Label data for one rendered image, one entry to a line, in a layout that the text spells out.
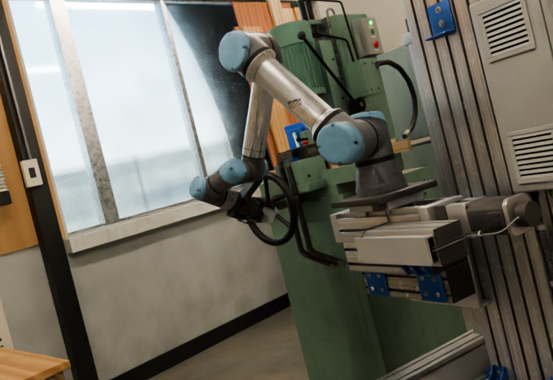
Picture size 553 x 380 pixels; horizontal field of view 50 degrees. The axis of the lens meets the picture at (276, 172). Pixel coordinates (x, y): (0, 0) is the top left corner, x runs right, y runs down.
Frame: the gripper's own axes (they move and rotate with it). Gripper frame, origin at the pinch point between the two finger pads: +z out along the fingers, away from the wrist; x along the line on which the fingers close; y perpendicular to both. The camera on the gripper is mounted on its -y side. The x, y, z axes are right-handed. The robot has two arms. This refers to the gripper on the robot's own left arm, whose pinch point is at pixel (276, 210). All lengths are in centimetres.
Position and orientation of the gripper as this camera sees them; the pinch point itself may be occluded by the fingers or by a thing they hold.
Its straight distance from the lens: 211.7
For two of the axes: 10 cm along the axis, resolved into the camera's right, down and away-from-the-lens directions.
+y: -1.5, 9.4, -3.2
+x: 6.6, -1.5, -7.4
